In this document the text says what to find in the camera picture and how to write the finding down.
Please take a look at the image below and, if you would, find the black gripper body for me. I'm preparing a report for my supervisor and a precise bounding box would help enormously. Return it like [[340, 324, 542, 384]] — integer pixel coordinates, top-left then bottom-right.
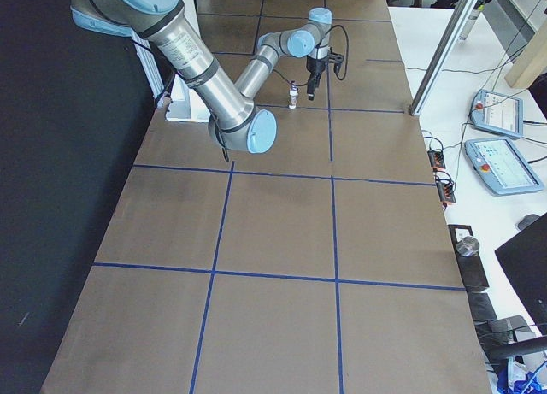
[[306, 56, 328, 85]]

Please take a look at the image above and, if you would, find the white PPR brass valve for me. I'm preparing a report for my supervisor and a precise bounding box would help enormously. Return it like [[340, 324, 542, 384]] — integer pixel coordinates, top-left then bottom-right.
[[288, 91, 298, 109]]

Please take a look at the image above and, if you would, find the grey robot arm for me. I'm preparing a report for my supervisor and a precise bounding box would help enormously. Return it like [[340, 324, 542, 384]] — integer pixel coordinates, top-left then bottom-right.
[[71, 0, 332, 154]]

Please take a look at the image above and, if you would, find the upper orange black connector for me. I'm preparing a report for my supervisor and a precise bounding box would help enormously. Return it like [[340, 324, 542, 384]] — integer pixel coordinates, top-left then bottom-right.
[[427, 149, 446, 172]]

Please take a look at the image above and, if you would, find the orange black connector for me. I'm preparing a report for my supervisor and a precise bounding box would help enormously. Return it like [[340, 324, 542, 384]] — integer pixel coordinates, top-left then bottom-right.
[[435, 177, 456, 207], [427, 149, 446, 172]]

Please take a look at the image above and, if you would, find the lower orange black connector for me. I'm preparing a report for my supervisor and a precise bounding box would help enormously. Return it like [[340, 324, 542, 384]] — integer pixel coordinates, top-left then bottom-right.
[[435, 177, 456, 207]]

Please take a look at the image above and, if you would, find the upper teach pendant tablet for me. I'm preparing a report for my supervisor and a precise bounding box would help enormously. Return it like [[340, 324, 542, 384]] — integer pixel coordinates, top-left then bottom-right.
[[470, 89, 524, 139]]

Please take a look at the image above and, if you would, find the teach pendant tablet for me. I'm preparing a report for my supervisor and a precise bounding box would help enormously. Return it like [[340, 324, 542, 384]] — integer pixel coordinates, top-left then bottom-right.
[[464, 137, 544, 196], [470, 89, 524, 139]]

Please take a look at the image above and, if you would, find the white side desk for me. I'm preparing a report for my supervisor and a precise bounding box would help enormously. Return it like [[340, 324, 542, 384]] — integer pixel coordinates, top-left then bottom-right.
[[386, 4, 547, 369]]

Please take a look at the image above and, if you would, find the lower teach pendant tablet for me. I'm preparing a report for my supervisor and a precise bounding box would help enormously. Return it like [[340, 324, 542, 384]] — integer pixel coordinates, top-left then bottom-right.
[[464, 137, 544, 196]]

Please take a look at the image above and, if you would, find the black box with metal cup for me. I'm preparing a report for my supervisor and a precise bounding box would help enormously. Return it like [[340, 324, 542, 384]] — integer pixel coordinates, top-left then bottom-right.
[[448, 224, 489, 292]]

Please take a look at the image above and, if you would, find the black computer mouse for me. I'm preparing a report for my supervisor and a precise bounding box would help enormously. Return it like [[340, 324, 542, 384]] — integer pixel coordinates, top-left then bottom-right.
[[516, 214, 540, 231]]

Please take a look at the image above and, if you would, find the black monitor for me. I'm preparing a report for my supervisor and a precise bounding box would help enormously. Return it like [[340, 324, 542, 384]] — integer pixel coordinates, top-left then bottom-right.
[[495, 220, 546, 335]]

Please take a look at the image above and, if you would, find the black office chair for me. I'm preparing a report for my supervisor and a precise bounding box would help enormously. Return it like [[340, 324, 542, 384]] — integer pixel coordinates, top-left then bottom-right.
[[469, 291, 547, 394]]

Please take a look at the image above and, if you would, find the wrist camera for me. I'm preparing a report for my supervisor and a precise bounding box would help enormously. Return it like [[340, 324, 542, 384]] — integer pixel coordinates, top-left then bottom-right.
[[328, 52, 344, 74]]

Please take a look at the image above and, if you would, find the arm gripper cable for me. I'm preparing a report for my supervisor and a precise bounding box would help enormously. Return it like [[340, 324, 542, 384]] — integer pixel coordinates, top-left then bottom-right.
[[273, 24, 350, 87]]

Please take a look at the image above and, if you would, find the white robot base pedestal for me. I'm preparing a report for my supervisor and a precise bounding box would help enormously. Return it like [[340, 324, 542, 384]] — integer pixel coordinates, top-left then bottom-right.
[[166, 75, 208, 122]]

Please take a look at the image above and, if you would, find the aluminium frame post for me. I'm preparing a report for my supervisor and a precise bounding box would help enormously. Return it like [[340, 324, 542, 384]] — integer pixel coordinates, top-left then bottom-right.
[[409, 0, 478, 116]]

